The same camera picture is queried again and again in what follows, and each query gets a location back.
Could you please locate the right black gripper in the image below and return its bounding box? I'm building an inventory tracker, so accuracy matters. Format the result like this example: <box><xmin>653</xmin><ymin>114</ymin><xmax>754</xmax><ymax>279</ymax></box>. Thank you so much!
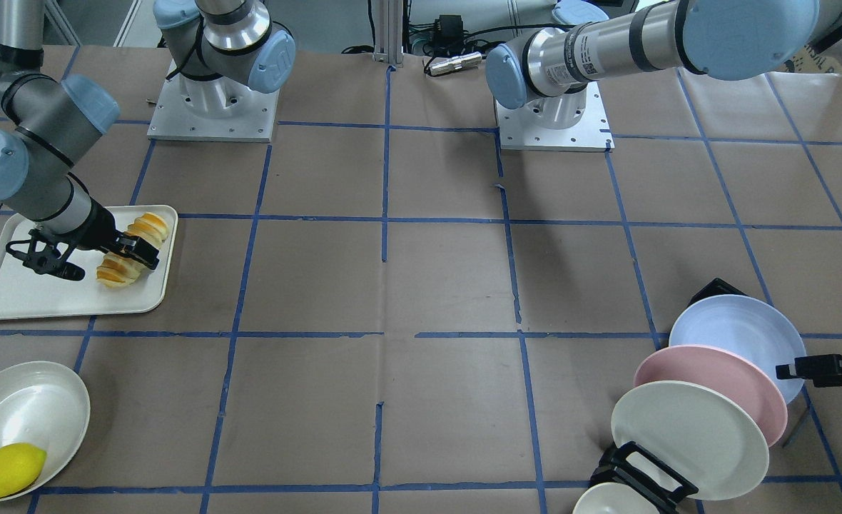
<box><xmin>6</xmin><ymin>196</ymin><xmax>160</xmax><ymax>282</ymax></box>

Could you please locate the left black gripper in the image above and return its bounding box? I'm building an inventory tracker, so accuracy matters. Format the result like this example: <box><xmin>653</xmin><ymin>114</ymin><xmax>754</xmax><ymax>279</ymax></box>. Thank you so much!
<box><xmin>774</xmin><ymin>354</ymin><xmax>842</xmax><ymax>388</ymax></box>

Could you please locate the striped bread roll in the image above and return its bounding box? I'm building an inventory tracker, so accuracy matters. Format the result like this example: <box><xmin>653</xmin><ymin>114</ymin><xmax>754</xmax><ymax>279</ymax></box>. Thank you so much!
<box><xmin>97</xmin><ymin>212</ymin><xmax>170</xmax><ymax>288</ymax></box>

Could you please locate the blue plate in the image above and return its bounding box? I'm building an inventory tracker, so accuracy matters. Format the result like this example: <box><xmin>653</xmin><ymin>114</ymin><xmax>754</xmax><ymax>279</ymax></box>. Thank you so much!
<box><xmin>669</xmin><ymin>295</ymin><xmax>807</xmax><ymax>403</ymax></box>

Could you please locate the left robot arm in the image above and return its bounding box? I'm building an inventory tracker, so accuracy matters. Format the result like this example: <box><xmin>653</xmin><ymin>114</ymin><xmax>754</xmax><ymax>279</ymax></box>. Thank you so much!
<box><xmin>485</xmin><ymin>1</ymin><xmax>842</xmax><ymax>342</ymax></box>

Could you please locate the pink plate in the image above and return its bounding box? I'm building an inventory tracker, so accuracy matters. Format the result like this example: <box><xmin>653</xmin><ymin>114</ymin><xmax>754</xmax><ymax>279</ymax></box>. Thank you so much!
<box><xmin>633</xmin><ymin>345</ymin><xmax>788</xmax><ymax>447</ymax></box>

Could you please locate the cream plate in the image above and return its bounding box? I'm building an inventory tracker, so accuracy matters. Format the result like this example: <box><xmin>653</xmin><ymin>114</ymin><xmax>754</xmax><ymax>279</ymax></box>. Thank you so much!
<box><xmin>610</xmin><ymin>381</ymin><xmax>770</xmax><ymax>500</ymax></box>

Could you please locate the white tray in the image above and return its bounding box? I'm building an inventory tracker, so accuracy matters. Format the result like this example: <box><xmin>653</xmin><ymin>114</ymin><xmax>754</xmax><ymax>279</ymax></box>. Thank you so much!
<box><xmin>0</xmin><ymin>205</ymin><xmax>178</xmax><ymax>320</ymax></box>

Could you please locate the white oval dish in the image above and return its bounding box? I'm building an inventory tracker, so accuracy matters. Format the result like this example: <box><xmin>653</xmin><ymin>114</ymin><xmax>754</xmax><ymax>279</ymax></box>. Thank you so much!
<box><xmin>0</xmin><ymin>361</ymin><xmax>91</xmax><ymax>502</ymax></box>

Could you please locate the yellow lemon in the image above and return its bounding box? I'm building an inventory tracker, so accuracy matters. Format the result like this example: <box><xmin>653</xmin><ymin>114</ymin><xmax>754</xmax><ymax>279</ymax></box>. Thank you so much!
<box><xmin>0</xmin><ymin>443</ymin><xmax>47</xmax><ymax>500</ymax></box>

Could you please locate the black dish rack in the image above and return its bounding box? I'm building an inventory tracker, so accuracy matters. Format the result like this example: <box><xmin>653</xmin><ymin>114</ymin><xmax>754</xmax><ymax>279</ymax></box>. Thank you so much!
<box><xmin>589</xmin><ymin>277</ymin><xmax>750</xmax><ymax>514</ymax></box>

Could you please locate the cream bowl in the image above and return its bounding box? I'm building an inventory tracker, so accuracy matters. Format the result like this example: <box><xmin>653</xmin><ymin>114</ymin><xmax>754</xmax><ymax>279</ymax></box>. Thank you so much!
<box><xmin>572</xmin><ymin>483</ymin><xmax>659</xmax><ymax>514</ymax></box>

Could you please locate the brown paper table cover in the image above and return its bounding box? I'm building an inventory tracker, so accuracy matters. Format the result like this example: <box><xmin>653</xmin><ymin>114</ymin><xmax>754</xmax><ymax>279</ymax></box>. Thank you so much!
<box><xmin>0</xmin><ymin>46</ymin><xmax>842</xmax><ymax>513</ymax></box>

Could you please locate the cardboard box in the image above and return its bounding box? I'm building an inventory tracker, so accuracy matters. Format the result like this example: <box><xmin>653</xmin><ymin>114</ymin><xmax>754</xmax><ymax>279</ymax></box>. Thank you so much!
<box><xmin>793</xmin><ymin>45</ymin><xmax>842</xmax><ymax>76</ymax></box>

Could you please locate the black power adapter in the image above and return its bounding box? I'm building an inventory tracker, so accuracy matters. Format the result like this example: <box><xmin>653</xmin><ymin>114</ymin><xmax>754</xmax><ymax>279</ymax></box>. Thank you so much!
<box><xmin>432</xmin><ymin>14</ymin><xmax>465</xmax><ymax>56</ymax></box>

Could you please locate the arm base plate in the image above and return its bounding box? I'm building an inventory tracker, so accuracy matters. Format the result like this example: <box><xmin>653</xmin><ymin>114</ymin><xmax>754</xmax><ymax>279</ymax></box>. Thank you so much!
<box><xmin>147</xmin><ymin>74</ymin><xmax>280</xmax><ymax>143</ymax></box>
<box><xmin>494</xmin><ymin>82</ymin><xmax>614</xmax><ymax>152</ymax></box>

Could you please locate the aluminium frame post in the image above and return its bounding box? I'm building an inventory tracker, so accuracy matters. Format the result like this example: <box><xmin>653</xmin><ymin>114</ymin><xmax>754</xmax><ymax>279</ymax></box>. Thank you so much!
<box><xmin>371</xmin><ymin>0</ymin><xmax>407</xmax><ymax>69</ymax></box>

